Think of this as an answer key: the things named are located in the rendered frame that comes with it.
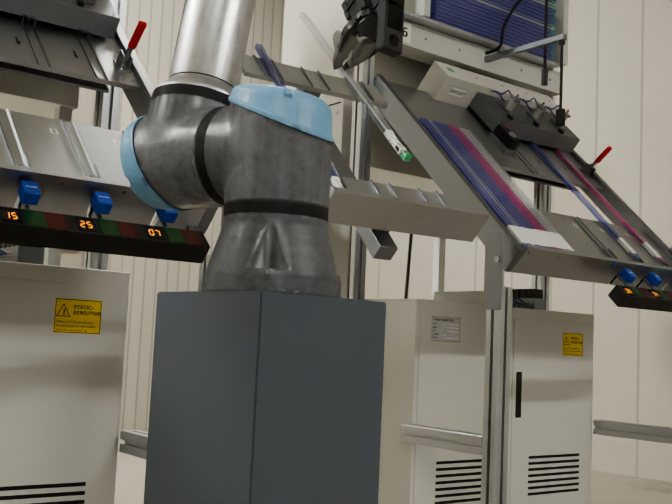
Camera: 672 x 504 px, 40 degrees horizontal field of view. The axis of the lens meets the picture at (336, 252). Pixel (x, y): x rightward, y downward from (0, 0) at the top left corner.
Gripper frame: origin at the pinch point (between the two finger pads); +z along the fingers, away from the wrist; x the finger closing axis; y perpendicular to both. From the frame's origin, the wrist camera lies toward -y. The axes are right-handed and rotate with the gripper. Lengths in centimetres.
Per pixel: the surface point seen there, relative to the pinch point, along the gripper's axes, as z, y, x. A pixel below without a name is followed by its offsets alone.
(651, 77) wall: 41, 113, -237
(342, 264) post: 20.6, -32.2, -1.7
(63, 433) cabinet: 61, -46, 40
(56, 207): 16, -32, 55
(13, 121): 16, -15, 60
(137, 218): 16, -31, 42
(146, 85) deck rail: 20.2, 6.2, 31.3
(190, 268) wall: 265, 160, -128
